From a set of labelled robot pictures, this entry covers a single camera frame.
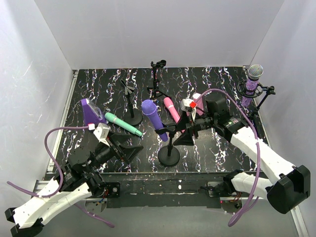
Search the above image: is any round base stand front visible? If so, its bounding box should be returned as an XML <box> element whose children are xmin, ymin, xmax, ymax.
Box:
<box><xmin>155</xmin><ymin>123</ymin><xmax>180</xmax><ymax>167</ymax></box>

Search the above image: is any round base stand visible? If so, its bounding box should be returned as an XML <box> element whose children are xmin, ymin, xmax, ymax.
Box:
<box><xmin>120</xmin><ymin>79</ymin><xmax>143</xmax><ymax>126</ymax></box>
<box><xmin>155</xmin><ymin>123</ymin><xmax>180</xmax><ymax>167</ymax></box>

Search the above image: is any purple plastic microphone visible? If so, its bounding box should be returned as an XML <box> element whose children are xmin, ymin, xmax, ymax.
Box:
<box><xmin>141</xmin><ymin>99</ymin><xmax>164</xmax><ymax>130</ymax></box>

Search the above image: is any glitter purple microphone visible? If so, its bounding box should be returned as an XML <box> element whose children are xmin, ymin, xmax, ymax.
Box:
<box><xmin>241</xmin><ymin>64</ymin><xmax>264</xmax><ymax>107</ymax></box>

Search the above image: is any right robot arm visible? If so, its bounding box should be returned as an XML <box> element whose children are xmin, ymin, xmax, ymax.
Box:
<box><xmin>173</xmin><ymin>97</ymin><xmax>311</xmax><ymax>214</ymax></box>

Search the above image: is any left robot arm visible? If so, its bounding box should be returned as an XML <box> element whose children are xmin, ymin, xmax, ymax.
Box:
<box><xmin>5</xmin><ymin>132</ymin><xmax>143</xmax><ymax>237</ymax></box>

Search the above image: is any black tripod mic stand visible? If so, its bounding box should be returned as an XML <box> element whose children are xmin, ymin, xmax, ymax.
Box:
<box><xmin>147</xmin><ymin>60</ymin><xmax>167</xmax><ymax>100</ymax></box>

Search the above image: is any teal green microphone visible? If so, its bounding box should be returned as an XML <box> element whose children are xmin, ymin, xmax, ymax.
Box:
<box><xmin>104</xmin><ymin>112</ymin><xmax>143</xmax><ymax>137</ymax></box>

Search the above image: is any pink metronome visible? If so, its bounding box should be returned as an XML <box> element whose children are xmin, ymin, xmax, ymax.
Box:
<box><xmin>191</xmin><ymin>92</ymin><xmax>204</xmax><ymax>116</ymax></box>

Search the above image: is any pink microphone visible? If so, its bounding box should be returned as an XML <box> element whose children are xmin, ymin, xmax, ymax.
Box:
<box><xmin>163</xmin><ymin>97</ymin><xmax>180</xmax><ymax>123</ymax></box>

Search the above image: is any purple metronome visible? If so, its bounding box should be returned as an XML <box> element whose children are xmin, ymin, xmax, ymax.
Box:
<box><xmin>80</xmin><ymin>98</ymin><xmax>107</xmax><ymax>126</ymax></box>

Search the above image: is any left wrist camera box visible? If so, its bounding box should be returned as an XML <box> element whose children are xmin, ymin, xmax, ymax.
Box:
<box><xmin>93</xmin><ymin>123</ymin><xmax>110</xmax><ymax>147</ymax></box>

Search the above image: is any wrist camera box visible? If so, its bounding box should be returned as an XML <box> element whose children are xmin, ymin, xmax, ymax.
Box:
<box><xmin>180</xmin><ymin>98</ymin><xmax>197</xmax><ymax>121</ymax></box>
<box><xmin>93</xmin><ymin>123</ymin><xmax>110</xmax><ymax>147</ymax></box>

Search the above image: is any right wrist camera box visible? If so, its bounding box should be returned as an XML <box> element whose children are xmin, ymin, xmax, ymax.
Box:
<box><xmin>180</xmin><ymin>98</ymin><xmax>197</xmax><ymax>121</ymax></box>

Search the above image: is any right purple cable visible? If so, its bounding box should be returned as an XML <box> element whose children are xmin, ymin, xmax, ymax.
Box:
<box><xmin>195</xmin><ymin>88</ymin><xmax>264</xmax><ymax>227</ymax></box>

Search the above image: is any purple cable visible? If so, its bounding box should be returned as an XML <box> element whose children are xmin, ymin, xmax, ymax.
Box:
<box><xmin>6</xmin><ymin>124</ymin><xmax>115</xmax><ymax>228</ymax></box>
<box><xmin>195</xmin><ymin>88</ymin><xmax>264</xmax><ymax>227</ymax></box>

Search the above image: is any shock mount tripod stand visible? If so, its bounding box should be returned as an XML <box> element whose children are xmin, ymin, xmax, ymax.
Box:
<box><xmin>237</xmin><ymin>80</ymin><xmax>276</xmax><ymax>119</ymax></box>

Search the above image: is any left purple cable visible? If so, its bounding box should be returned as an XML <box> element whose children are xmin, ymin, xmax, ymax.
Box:
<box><xmin>6</xmin><ymin>124</ymin><xmax>115</xmax><ymax>228</ymax></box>

